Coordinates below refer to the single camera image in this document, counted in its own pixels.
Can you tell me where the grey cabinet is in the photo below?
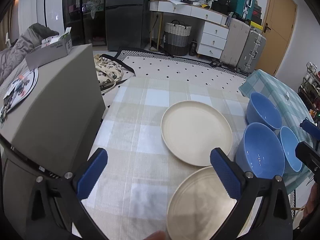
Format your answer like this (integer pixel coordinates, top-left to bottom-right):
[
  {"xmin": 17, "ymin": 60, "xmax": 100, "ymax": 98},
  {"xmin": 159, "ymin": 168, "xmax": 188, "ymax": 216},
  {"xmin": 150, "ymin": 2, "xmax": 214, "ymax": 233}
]
[{"xmin": 0, "ymin": 43, "xmax": 107, "ymax": 240}]

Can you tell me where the cream plate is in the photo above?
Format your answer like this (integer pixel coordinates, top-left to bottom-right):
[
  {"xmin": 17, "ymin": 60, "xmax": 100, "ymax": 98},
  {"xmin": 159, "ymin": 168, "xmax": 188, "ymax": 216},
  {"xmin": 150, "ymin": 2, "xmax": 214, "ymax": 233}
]
[
  {"xmin": 166, "ymin": 166, "xmax": 253, "ymax": 240},
  {"xmin": 161, "ymin": 101, "xmax": 233, "ymax": 167}
]

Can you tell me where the teal suitcase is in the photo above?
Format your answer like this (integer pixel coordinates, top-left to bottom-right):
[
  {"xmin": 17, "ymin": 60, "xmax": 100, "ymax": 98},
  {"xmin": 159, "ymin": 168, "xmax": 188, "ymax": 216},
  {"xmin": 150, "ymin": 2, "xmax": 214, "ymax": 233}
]
[{"xmin": 227, "ymin": 0, "xmax": 258, "ymax": 21}]

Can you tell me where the black bottle on floor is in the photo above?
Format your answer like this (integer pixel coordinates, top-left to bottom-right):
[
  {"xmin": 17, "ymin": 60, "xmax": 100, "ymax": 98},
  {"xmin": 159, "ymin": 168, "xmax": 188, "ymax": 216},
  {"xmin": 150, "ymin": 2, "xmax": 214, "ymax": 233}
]
[{"xmin": 189, "ymin": 40, "xmax": 197, "ymax": 56}]

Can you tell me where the shelf rack with cups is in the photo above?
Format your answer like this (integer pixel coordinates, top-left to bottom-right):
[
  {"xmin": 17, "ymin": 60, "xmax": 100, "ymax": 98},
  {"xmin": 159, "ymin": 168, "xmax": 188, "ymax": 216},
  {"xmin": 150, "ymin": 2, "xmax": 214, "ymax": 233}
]
[{"xmin": 298, "ymin": 62, "xmax": 319, "ymax": 122}]

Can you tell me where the teal checked tablecloth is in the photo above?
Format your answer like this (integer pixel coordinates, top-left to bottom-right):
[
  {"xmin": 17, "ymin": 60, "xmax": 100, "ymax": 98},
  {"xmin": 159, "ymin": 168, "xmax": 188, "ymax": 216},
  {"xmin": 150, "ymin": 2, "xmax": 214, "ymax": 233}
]
[{"xmin": 238, "ymin": 69, "xmax": 318, "ymax": 196}]

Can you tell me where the woven laundry basket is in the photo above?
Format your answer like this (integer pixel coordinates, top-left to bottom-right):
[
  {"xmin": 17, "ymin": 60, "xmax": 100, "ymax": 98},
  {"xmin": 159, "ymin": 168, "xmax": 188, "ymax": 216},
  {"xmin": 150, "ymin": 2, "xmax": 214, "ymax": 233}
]
[{"xmin": 163, "ymin": 20, "xmax": 192, "ymax": 56}]

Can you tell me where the grey cardboard box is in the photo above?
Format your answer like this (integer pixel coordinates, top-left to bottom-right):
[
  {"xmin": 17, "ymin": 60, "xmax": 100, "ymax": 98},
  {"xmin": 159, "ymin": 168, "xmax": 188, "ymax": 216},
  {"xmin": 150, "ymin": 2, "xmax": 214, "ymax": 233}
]
[{"xmin": 25, "ymin": 27, "xmax": 73, "ymax": 70}]

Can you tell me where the black refrigerator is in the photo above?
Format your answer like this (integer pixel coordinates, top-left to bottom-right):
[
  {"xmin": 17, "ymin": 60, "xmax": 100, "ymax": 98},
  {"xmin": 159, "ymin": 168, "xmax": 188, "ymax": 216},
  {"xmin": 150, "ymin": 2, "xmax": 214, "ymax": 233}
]
[{"xmin": 105, "ymin": 0, "xmax": 150, "ymax": 51}]

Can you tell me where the round white tray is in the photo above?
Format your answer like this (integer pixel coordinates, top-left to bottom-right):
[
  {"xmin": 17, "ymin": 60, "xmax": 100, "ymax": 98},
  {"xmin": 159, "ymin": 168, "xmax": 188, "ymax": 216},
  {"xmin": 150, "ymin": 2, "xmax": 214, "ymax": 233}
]
[{"xmin": 1, "ymin": 68, "xmax": 39, "ymax": 123}]

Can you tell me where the large blue bowl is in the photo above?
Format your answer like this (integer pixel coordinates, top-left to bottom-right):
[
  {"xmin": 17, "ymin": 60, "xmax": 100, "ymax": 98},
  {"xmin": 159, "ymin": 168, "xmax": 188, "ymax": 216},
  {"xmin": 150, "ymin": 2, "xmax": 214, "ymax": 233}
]
[{"xmin": 235, "ymin": 122, "xmax": 285, "ymax": 179}]

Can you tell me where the person's left hand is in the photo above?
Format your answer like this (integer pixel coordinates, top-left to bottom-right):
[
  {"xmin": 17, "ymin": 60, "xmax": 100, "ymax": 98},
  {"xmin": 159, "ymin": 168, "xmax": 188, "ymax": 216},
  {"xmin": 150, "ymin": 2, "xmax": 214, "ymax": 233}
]
[{"xmin": 143, "ymin": 231, "xmax": 166, "ymax": 240}]

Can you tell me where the patterned fabric bag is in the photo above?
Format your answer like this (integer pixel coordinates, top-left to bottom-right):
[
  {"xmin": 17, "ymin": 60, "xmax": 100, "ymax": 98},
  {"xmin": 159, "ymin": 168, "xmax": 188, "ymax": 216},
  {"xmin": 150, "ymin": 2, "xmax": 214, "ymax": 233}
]
[{"xmin": 93, "ymin": 54, "xmax": 136, "ymax": 94}]

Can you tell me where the blue bowl far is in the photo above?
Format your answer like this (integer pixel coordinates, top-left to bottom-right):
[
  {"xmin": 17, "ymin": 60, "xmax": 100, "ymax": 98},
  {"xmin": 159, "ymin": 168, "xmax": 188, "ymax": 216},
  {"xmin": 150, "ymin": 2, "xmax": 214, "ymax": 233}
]
[{"xmin": 246, "ymin": 92, "xmax": 282, "ymax": 131}]

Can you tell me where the silver suitcase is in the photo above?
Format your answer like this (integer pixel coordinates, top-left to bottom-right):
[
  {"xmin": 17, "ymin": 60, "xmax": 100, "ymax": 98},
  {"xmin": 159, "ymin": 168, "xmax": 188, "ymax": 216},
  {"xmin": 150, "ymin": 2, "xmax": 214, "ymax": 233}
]
[{"xmin": 236, "ymin": 30, "xmax": 266, "ymax": 74}]

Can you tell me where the small blue bowl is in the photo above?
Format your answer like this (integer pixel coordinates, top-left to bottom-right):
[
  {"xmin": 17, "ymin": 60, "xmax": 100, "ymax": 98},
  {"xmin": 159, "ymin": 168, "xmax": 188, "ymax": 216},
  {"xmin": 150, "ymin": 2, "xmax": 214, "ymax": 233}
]
[{"xmin": 278, "ymin": 126, "xmax": 303, "ymax": 174}]

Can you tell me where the person's right hand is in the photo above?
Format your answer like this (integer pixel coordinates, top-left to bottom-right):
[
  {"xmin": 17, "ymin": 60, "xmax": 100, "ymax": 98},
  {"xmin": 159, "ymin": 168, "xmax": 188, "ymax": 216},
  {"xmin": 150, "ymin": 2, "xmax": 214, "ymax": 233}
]
[{"xmin": 303, "ymin": 183, "xmax": 319, "ymax": 219}]

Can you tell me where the grey jacket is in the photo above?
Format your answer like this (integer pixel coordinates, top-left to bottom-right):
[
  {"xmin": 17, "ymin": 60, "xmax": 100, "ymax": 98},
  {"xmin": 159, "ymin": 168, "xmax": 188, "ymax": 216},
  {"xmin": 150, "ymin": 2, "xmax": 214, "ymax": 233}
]
[{"xmin": 1, "ymin": 23, "xmax": 59, "ymax": 86}]

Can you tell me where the dotted white rug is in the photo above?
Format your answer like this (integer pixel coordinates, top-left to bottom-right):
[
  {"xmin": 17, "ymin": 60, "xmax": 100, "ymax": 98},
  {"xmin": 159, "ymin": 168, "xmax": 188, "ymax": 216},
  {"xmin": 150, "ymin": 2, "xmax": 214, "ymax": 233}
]
[{"xmin": 106, "ymin": 49, "xmax": 248, "ymax": 104}]

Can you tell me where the white desk with drawers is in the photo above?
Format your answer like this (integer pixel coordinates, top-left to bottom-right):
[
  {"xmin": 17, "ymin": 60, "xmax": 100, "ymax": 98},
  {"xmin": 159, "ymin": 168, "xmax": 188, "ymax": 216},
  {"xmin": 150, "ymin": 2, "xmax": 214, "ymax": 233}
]
[{"xmin": 150, "ymin": 0, "xmax": 229, "ymax": 59}]

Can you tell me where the wooden door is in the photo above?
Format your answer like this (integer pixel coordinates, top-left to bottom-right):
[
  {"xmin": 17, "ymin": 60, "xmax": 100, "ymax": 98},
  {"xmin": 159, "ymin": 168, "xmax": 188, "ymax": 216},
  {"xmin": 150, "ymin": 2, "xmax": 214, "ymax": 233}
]
[{"xmin": 256, "ymin": 0, "xmax": 297, "ymax": 76}]

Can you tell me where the beige suitcase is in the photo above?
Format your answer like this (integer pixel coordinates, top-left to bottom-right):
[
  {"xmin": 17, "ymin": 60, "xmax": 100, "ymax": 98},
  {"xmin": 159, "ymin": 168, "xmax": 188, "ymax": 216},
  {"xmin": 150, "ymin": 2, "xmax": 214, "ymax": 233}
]
[{"xmin": 220, "ymin": 18, "xmax": 250, "ymax": 67}]

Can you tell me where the dark glass cabinet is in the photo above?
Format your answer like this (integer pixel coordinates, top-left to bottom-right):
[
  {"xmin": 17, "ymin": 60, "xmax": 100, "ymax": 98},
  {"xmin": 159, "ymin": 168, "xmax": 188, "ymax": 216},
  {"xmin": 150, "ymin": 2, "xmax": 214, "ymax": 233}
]
[{"xmin": 62, "ymin": 0, "xmax": 106, "ymax": 46}]

